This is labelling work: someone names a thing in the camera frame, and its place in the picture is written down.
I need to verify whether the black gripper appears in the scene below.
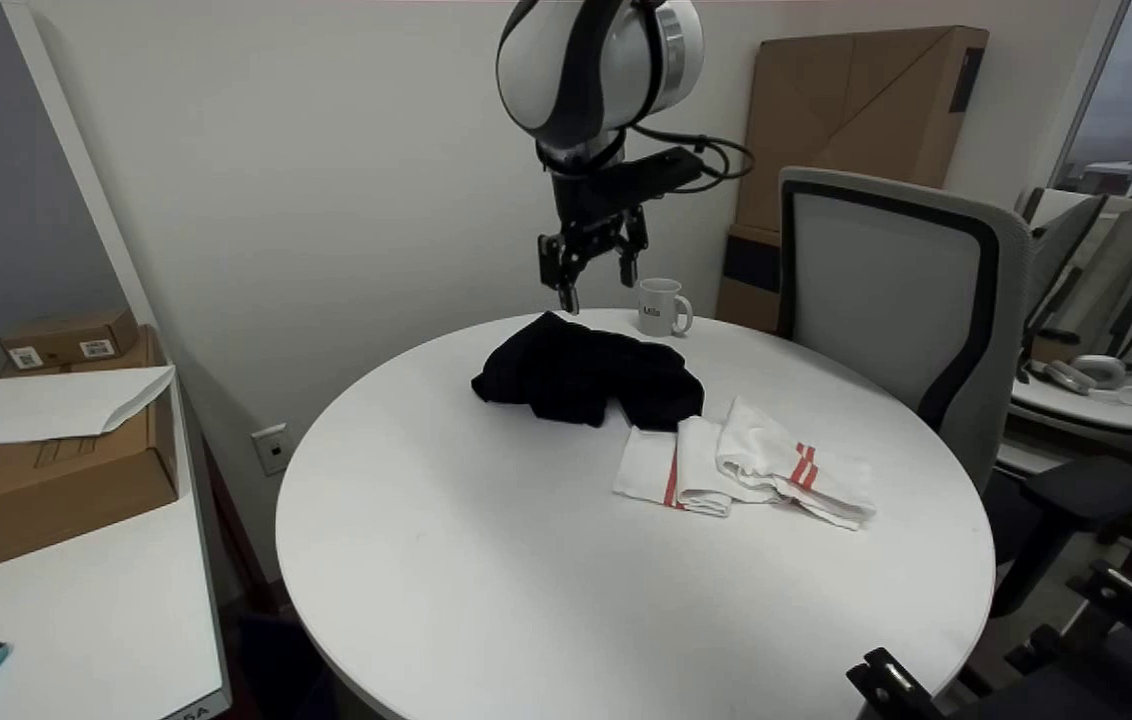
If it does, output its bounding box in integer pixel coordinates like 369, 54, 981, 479
535, 163, 652, 312

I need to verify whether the black cloth garment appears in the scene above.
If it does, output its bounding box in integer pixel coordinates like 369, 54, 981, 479
474, 312, 703, 433

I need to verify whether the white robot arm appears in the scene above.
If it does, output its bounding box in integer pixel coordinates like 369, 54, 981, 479
496, 0, 703, 309

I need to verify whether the grey mesh office chair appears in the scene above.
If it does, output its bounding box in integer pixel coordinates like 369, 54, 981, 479
774, 163, 1132, 630

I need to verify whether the white ceramic mug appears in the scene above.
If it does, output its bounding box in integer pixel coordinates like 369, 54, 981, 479
635, 276, 694, 335

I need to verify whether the white cloth with red stripes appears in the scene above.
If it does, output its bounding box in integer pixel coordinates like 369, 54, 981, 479
613, 401, 878, 531

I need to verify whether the tall flat cardboard box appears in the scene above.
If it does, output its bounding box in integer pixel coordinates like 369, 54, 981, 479
715, 24, 988, 327

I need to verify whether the small cardboard box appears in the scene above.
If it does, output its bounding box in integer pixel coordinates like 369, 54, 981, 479
0, 312, 159, 370

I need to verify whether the white side desk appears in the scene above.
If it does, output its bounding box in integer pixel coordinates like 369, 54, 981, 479
996, 356, 1132, 474

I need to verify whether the open cardboard box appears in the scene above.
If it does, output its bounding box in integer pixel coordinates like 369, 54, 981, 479
0, 362, 178, 563

